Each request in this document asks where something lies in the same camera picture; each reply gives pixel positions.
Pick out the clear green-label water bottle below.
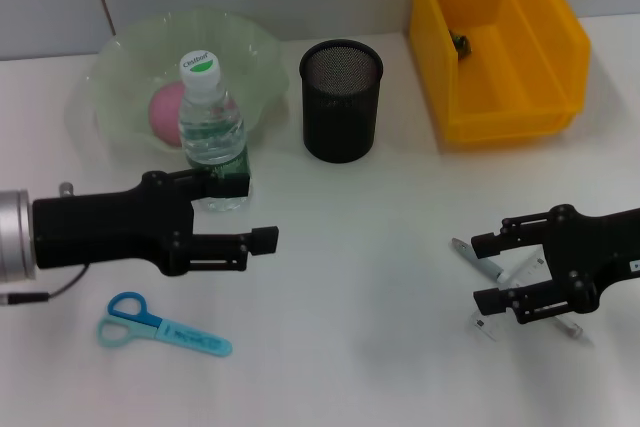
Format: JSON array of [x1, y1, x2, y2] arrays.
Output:
[[177, 49, 251, 213]]

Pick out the grey clear pen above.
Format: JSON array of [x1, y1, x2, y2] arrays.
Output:
[[451, 237, 585, 341]]

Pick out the left arm grey cable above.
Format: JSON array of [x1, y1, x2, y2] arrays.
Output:
[[0, 264, 91, 306]]

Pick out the black mesh pen holder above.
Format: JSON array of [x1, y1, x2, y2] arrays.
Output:
[[298, 38, 385, 164]]

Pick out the green glass fruit plate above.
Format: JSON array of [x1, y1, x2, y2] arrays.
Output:
[[64, 9, 291, 153]]

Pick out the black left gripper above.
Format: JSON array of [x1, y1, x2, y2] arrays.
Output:
[[31, 168, 281, 278]]

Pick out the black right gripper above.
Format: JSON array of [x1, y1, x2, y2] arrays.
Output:
[[470, 203, 640, 326]]

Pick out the yellow plastic bin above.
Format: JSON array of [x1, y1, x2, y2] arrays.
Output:
[[408, 0, 591, 144]]

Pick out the transparent plastic ruler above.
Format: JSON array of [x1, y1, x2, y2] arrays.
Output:
[[469, 246, 551, 343]]

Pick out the blue capped scissors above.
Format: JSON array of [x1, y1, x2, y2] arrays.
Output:
[[96, 291, 234, 359]]

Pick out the green plastic scrap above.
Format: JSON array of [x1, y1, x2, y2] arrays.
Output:
[[449, 29, 474, 57]]

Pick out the pink toy peach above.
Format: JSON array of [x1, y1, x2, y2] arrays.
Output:
[[148, 81, 186, 148]]

